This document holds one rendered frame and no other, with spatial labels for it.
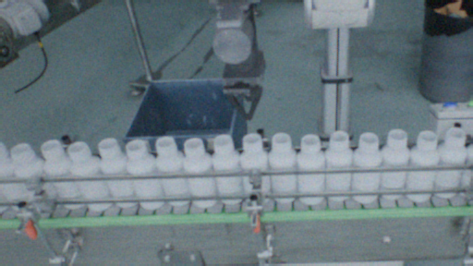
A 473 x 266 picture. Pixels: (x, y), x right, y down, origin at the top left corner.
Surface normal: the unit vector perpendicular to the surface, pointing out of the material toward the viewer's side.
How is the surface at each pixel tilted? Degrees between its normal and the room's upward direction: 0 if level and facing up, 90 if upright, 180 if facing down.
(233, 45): 89
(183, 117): 90
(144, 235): 90
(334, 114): 90
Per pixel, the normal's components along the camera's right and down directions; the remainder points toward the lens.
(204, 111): 0.01, 0.62
